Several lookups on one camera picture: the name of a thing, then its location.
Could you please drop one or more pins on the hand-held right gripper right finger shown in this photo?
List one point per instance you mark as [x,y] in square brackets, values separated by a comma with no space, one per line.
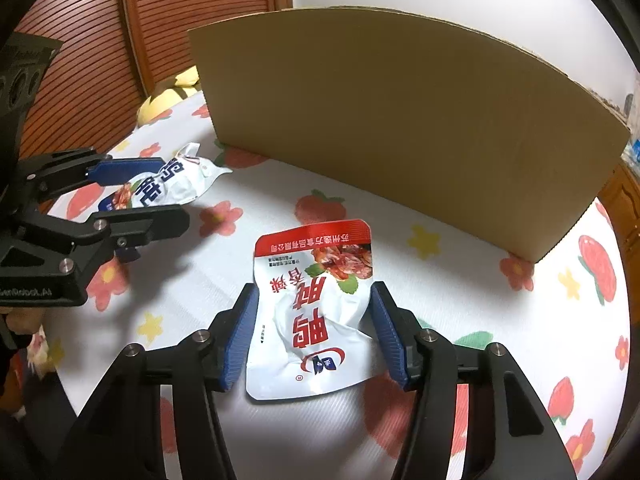
[388,335]

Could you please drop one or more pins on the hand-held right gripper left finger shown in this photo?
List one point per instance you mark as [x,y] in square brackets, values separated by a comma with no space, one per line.
[242,340]

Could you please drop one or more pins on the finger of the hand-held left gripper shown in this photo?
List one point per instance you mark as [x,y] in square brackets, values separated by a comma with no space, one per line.
[150,224]
[130,171]

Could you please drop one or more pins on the white snack packet blue lettering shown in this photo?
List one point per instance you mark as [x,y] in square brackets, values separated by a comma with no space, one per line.
[310,320]
[175,186]

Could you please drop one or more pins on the brown cardboard box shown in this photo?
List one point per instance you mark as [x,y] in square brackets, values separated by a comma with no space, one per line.
[400,125]

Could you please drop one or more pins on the person's left hand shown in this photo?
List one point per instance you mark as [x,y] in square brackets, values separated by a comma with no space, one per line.
[25,322]

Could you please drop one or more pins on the yellow plush toy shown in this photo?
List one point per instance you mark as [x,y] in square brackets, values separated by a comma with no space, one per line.
[150,110]

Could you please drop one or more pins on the wooden louvred wardrobe door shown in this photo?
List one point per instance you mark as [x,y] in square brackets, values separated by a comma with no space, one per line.
[100,20]

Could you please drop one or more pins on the wooden cabinet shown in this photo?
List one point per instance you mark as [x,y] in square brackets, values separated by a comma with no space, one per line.
[622,195]

